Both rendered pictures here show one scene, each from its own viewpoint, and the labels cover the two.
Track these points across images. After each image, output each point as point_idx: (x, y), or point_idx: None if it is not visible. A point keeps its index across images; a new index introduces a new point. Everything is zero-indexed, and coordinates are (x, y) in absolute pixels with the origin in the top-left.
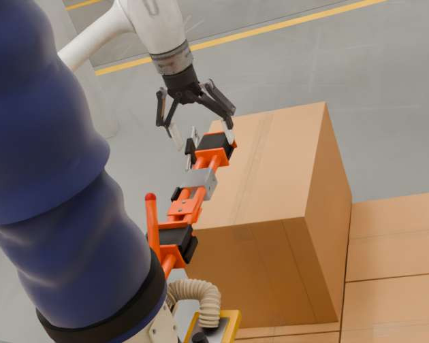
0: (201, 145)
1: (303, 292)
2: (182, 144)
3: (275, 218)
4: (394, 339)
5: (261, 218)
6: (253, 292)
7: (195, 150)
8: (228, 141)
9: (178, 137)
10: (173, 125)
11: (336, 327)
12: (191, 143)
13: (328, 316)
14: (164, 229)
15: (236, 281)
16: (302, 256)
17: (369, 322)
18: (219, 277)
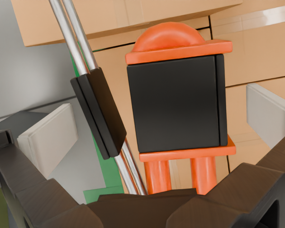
0: (149, 127)
1: (186, 19)
2: (71, 117)
3: (195, 10)
4: (263, 31)
5: (170, 8)
6: (133, 29)
7: (104, 91)
8: (249, 125)
9: (62, 131)
10: (39, 151)
11: (205, 22)
12: (101, 112)
13: (200, 17)
14: None
15: (116, 32)
16: (207, 13)
17: (236, 12)
18: (97, 35)
